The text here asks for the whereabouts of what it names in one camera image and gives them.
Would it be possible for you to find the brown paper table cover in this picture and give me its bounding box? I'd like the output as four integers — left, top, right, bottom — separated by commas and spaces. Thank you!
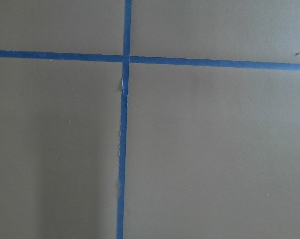
0, 0, 300, 239

